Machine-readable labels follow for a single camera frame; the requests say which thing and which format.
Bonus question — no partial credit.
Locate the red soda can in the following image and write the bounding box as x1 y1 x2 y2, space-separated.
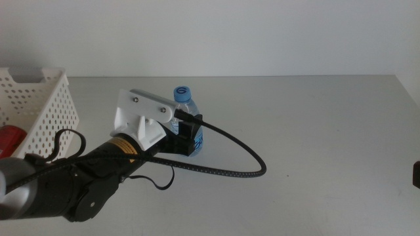
0 125 28 160

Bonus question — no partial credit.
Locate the braided left camera cable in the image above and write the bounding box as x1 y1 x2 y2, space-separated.
5 109 268 195

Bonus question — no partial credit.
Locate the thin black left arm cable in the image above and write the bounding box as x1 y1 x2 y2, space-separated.
45 128 175 191

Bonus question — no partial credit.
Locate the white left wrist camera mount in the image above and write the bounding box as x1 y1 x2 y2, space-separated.
110 88 179 152

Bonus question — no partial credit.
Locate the clear water bottle blue cap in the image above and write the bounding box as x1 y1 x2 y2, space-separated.
170 85 205 157

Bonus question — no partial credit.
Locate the white perforated plastic basket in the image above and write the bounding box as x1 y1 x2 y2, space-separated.
0 67 80 160

